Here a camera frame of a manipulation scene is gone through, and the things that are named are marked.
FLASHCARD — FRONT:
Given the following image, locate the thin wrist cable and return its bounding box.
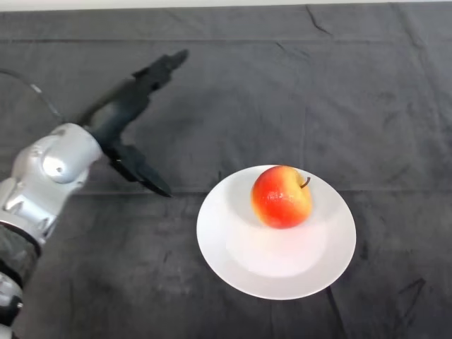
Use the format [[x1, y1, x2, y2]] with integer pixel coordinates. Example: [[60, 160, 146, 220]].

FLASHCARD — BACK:
[[0, 69, 64, 119]]

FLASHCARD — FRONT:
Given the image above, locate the black cloth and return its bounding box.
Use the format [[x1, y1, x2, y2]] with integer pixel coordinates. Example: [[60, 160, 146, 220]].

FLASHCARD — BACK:
[[0, 3, 452, 339]]

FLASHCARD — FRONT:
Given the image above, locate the white round plate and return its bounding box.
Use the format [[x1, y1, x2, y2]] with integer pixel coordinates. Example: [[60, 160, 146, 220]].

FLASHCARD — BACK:
[[196, 164, 357, 302]]

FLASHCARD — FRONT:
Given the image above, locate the red yellow apple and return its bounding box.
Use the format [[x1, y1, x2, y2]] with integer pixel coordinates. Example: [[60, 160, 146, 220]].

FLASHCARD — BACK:
[[250, 165, 314, 230]]

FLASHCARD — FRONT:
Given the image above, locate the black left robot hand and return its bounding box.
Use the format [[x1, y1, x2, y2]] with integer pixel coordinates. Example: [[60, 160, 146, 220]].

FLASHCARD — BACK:
[[78, 49, 189, 198]]

